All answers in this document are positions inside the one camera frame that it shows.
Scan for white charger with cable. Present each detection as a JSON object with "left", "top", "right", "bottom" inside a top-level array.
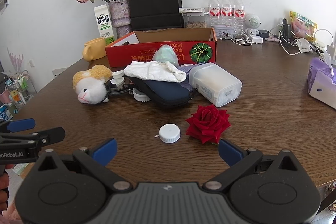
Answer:
[{"left": 313, "top": 28, "right": 335, "bottom": 67}]

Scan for small white bottle cap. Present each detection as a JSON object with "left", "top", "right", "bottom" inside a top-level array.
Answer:
[{"left": 132, "top": 88, "right": 150, "bottom": 102}]

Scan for white earphones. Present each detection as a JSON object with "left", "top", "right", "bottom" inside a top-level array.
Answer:
[{"left": 230, "top": 32, "right": 252, "bottom": 46}]

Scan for colourful snack bag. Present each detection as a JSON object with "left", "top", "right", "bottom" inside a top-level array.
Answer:
[{"left": 289, "top": 11, "right": 317, "bottom": 42}]

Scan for purple tissue pack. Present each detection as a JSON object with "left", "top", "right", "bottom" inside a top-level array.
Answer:
[{"left": 307, "top": 52, "right": 336, "bottom": 109}]

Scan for translucent cotton swab box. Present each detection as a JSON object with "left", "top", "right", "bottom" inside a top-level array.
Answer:
[{"left": 189, "top": 63, "right": 242, "bottom": 107}]

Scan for sheep plush toy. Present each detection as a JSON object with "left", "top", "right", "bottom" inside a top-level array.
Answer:
[{"left": 72, "top": 65, "right": 112, "bottom": 105}]

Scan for white milk carton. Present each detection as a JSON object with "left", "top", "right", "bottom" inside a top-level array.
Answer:
[{"left": 94, "top": 5, "right": 114, "bottom": 46}]

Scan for clear seed container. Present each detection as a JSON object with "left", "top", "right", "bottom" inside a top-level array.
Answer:
[{"left": 183, "top": 12, "right": 210, "bottom": 28}]

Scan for navy blue zip pouch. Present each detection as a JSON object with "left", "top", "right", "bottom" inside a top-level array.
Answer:
[{"left": 129, "top": 77, "right": 198, "bottom": 108}]

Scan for person's left hand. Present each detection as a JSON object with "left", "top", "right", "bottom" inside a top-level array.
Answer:
[{"left": 0, "top": 164, "right": 15, "bottom": 211}]

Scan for right water bottle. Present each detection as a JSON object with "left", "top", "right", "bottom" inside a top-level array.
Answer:
[{"left": 234, "top": 0, "right": 245, "bottom": 35}]

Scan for flat white box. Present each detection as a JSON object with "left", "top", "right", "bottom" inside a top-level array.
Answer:
[{"left": 179, "top": 7, "right": 205, "bottom": 13}]

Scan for wire storage rack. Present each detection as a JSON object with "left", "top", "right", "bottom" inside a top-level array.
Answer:
[{"left": 1, "top": 70, "right": 37, "bottom": 122}]

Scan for water bottle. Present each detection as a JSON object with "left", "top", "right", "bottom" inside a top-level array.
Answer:
[
  {"left": 221, "top": 0, "right": 233, "bottom": 27},
  {"left": 234, "top": 0, "right": 245, "bottom": 35},
  {"left": 209, "top": 0, "right": 221, "bottom": 25}
]

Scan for left water bottle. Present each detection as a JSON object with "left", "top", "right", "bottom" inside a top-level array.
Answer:
[{"left": 209, "top": 0, "right": 221, "bottom": 25}]

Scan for black paper shopping bag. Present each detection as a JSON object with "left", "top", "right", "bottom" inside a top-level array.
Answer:
[{"left": 129, "top": 0, "right": 184, "bottom": 31}]

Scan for large white bottle cap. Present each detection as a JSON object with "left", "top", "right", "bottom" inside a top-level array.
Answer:
[{"left": 159, "top": 123, "right": 181, "bottom": 144}]

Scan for red cardboard pumpkin box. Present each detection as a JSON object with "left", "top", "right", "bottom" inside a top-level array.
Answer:
[{"left": 105, "top": 28, "right": 217, "bottom": 67}]

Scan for yellow ceramic mug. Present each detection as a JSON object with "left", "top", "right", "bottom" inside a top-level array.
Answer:
[{"left": 83, "top": 38, "right": 106, "bottom": 61}]

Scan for white round plug puck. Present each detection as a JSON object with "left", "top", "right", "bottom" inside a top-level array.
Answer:
[{"left": 112, "top": 70, "right": 125, "bottom": 80}]

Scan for red artificial rose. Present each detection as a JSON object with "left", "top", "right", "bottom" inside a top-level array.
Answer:
[{"left": 186, "top": 105, "right": 231, "bottom": 144}]

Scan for purple burlap drawstring pouch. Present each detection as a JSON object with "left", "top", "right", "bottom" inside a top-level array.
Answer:
[{"left": 178, "top": 63, "right": 204, "bottom": 92}]

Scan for iridescent green plastic bag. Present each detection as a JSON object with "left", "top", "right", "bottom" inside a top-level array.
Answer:
[{"left": 153, "top": 44, "right": 179, "bottom": 67}]

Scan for white illustrated tin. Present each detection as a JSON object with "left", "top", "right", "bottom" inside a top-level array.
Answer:
[{"left": 212, "top": 25, "right": 235, "bottom": 40}]

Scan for purple textured vase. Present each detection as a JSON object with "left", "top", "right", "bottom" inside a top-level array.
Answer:
[{"left": 108, "top": 0, "right": 131, "bottom": 39}]

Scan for middle water bottle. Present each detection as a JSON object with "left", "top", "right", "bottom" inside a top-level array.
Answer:
[{"left": 221, "top": 0, "right": 233, "bottom": 27}]

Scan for white cloth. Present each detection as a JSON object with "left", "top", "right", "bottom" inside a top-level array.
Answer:
[{"left": 123, "top": 61, "right": 187, "bottom": 83}]

